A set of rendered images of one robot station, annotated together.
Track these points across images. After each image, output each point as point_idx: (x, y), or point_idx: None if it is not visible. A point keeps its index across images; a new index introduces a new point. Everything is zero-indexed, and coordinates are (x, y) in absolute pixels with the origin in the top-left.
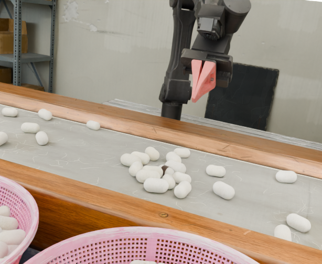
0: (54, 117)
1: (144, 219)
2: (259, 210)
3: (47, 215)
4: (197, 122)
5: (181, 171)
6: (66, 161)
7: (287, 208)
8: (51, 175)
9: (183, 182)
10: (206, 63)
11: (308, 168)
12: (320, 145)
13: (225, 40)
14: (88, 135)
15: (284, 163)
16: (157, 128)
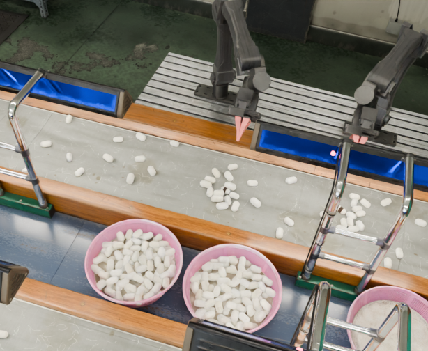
0: (146, 134)
1: (221, 238)
2: (272, 212)
3: (177, 234)
4: (241, 81)
5: (233, 189)
6: (171, 189)
7: (286, 207)
8: (173, 213)
9: (235, 203)
10: (244, 119)
11: (306, 168)
12: (336, 98)
13: (255, 99)
14: (174, 154)
15: (293, 164)
16: (215, 141)
